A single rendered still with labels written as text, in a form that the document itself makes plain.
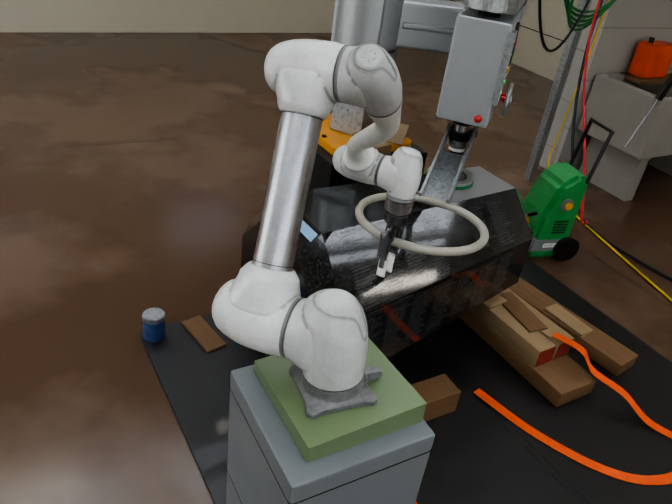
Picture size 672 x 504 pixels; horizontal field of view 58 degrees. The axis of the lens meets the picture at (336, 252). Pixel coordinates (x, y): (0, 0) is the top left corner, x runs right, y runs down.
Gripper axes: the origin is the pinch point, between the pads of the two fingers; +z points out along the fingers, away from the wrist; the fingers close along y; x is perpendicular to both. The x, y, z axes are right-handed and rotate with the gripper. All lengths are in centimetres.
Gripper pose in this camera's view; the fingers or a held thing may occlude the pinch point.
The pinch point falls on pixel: (385, 265)
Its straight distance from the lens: 207.9
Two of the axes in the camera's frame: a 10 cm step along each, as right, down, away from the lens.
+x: -8.2, -3.7, 4.4
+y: 5.5, -3.1, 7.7
